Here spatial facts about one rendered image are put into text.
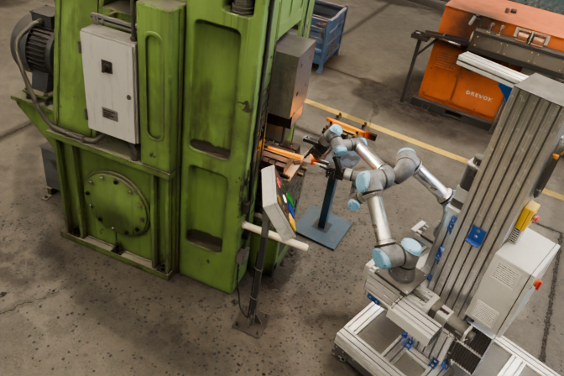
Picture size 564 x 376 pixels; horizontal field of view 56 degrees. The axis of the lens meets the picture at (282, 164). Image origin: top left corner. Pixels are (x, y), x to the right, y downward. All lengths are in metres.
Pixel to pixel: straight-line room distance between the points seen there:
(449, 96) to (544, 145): 4.18
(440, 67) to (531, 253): 3.95
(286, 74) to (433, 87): 3.86
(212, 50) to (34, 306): 2.07
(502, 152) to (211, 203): 1.81
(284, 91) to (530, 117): 1.32
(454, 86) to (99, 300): 4.63
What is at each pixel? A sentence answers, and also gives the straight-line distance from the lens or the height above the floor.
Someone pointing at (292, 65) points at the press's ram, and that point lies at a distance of 2.99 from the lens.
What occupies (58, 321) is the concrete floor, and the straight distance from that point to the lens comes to 3.81.
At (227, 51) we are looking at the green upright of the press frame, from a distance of 2.89.
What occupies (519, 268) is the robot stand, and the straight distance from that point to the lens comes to 2.82.
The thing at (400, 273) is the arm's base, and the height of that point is 0.87.
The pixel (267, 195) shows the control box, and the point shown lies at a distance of 2.82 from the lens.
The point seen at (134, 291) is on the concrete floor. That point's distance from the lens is 3.89.
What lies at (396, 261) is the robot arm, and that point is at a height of 1.00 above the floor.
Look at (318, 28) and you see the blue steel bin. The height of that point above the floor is 0.57.
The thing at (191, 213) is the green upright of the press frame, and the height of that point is 0.57.
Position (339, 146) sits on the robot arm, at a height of 1.25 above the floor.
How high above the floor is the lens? 2.93
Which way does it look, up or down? 35 degrees down
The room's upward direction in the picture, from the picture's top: 9 degrees clockwise
